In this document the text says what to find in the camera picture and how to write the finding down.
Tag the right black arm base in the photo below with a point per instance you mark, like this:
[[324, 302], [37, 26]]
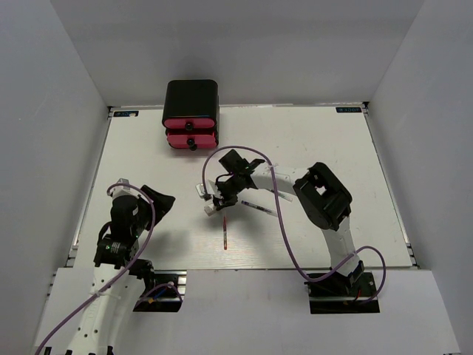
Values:
[[332, 297]]

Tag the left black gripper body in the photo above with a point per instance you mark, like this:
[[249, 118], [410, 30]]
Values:
[[144, 221]]

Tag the left blue label sticker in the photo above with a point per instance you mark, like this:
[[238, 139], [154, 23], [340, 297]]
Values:
[[125, 114]]

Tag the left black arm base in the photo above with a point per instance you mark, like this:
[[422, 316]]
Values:
[[165, 294]]

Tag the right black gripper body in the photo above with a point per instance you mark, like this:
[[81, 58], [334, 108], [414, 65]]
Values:
[[229, 190]]

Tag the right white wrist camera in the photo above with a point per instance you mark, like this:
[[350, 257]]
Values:
[[207, 190]]

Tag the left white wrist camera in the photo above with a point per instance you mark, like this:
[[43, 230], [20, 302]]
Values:
[[121, 190]]

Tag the blue label sticker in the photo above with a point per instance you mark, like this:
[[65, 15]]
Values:
[[348, 109], [125, 114]]

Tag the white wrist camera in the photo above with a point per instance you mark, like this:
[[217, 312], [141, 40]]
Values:
[[121, 190], [207, 190]]

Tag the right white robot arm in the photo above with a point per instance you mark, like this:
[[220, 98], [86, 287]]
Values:
[[323, 197]]

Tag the black drawer cabinet pink drawers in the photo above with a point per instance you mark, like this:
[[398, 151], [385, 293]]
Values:
[[191, 114]]

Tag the red gel pen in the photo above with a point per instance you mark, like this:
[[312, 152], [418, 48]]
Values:
[[225, 233]]

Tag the purple gel pen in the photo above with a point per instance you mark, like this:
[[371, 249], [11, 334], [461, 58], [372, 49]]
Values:
[[259, 208]]

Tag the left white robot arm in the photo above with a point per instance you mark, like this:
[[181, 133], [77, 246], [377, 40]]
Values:
[[121, 277]]

